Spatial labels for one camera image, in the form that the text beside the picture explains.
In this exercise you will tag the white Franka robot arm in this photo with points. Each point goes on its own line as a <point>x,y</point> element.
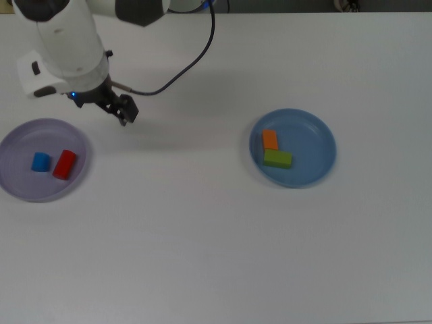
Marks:
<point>71,44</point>

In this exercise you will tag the blue plate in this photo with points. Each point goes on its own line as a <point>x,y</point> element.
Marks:
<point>310,152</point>

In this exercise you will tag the red cylinder block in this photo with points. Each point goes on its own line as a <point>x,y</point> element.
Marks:
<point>65,164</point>

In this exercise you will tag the purple plate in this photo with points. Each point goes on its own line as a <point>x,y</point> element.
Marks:
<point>20,185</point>

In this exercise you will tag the green rectangular block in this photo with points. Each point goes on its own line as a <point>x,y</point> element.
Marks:
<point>277,158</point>

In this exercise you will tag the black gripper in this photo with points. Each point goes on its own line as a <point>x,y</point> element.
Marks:
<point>98,94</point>

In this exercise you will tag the orange rectangular block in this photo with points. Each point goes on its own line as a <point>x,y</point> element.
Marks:
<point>270,139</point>

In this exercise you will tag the blue cylinder block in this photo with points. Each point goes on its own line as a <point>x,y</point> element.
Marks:
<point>40,162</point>

